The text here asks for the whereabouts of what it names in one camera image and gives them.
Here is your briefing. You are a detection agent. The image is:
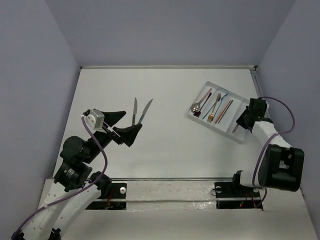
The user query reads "silver knife pink handle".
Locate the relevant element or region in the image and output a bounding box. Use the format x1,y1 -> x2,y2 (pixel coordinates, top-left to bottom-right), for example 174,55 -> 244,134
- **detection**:
232,124 -> 239,133

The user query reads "blue chopstick diagonal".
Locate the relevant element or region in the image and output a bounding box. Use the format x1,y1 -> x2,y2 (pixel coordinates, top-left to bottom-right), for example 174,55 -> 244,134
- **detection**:
215,100 -> 233,124

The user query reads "silver knife teal handle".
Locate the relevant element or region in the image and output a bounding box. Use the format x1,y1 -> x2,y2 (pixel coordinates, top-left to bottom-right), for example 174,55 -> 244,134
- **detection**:
138,99 -> 153,124

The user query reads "orange chopstick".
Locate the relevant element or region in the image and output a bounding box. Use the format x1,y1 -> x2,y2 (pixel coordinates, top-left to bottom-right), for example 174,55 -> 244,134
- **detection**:
215,100 -> 232,124

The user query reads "silver knife dark handle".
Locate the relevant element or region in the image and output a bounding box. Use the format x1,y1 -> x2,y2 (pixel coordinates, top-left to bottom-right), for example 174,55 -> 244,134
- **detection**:
131,97 -> 138,126

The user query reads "gold fork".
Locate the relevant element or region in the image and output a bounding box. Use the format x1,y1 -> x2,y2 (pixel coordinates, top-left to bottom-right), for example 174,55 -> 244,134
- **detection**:
207,93 -> 221,124

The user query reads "purple spoon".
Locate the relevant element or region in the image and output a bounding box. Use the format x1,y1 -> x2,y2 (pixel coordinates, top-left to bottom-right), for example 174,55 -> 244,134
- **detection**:
193,92 -> 212,118

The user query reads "silver spoon pink handle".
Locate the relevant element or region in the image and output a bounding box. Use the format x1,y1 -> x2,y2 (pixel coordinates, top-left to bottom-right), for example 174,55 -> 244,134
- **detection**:
190,88 -> 212,113

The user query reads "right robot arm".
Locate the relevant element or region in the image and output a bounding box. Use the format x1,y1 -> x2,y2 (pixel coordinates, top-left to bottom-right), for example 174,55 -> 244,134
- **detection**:
230,97 -> 305,196

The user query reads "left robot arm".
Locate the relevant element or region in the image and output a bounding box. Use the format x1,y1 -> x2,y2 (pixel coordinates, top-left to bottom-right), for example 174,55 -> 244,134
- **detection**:
11,109 -> 143,240

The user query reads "white divided utensil tray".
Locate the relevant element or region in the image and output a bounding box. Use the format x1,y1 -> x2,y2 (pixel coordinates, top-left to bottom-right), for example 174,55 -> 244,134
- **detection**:
186,81 -> 249,144

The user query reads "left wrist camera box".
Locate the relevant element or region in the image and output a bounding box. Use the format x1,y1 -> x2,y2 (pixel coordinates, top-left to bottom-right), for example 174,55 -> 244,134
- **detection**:
82,109 -> 105,131

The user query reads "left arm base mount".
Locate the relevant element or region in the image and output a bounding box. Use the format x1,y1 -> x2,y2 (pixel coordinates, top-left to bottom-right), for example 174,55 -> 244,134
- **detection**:
86,181 -> 127,211

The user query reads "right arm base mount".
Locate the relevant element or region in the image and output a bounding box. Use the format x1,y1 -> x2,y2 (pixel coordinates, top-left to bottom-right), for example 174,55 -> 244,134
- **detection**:
210,181 -> 262,210

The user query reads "aluminium frame rail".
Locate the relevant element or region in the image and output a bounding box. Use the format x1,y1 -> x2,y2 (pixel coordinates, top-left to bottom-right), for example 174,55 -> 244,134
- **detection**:
80,65 -> 256,71

